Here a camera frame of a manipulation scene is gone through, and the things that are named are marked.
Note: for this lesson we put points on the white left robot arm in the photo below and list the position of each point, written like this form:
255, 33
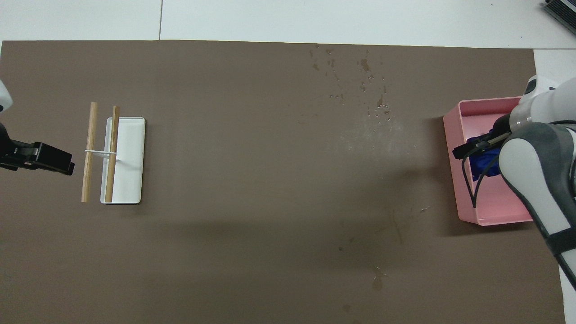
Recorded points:
3, 96

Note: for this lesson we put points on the pink plastic bin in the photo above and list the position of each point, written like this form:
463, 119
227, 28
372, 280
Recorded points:
495, 202

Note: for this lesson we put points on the short wooden rack rod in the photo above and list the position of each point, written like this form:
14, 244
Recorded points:
109, 180

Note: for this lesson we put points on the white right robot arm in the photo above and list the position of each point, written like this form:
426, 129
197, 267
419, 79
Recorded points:
540, 171

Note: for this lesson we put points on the long wooden rack rod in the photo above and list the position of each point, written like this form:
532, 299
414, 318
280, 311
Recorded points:
87, 171

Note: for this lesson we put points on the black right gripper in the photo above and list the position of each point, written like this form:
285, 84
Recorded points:
507, 126

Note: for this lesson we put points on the grey ribbed device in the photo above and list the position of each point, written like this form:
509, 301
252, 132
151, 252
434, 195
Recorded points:
564, 8

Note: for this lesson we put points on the blue cloth towel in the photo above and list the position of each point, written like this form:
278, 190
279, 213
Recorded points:
488, 166

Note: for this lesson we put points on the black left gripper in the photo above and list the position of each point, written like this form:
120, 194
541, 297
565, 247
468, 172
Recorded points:
4, 148

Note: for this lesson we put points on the brown table mat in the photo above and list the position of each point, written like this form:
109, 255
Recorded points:
247, 157

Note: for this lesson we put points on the spilled water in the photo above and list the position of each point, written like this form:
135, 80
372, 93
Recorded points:
364, 65

